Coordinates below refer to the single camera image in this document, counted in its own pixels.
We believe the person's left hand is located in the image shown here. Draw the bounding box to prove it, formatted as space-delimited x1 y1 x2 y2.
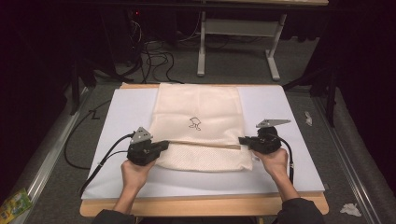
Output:
120 158 157 191

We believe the bundle of black cables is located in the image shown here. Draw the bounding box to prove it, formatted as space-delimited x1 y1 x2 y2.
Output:
124 18 185 85

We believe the person's right hand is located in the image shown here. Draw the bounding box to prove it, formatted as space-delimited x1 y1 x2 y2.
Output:
251 147 290 183

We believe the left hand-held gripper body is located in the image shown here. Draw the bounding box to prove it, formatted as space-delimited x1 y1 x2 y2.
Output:
126 126 157 166

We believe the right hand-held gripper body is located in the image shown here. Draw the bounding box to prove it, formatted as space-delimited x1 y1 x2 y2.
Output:
250 119 291 155

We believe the white desk frame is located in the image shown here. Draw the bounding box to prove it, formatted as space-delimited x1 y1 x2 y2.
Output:
196 10 288 82

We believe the black floor cable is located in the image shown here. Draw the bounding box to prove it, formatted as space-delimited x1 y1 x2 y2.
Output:
64 99 112 171

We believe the cream mesh laundry bag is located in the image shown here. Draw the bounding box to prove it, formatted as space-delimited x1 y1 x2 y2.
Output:
148 82 254 173

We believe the white table mat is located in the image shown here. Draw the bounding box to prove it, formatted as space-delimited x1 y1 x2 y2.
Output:
80 85 325 201

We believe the green printed packet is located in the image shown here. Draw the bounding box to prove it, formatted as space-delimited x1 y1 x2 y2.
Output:
0 189 33 224

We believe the black metal stand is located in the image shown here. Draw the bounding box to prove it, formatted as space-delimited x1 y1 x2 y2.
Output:
68 57 98 117
282 66 340 129

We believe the crumpled white paper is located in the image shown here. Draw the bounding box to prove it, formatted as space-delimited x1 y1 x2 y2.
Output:
339 203 362 217

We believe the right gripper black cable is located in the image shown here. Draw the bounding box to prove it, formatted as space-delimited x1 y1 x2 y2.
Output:
273 133 295 185

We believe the metal floor rail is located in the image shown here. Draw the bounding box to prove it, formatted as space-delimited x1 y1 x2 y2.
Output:
312 96 379 224
8 87 92 224

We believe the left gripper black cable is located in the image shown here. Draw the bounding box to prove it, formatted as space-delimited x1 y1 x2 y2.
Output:
78 133 135 198

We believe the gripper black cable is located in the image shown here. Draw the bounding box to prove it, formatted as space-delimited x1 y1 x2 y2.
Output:
78 133 135 198
273 133 295 185

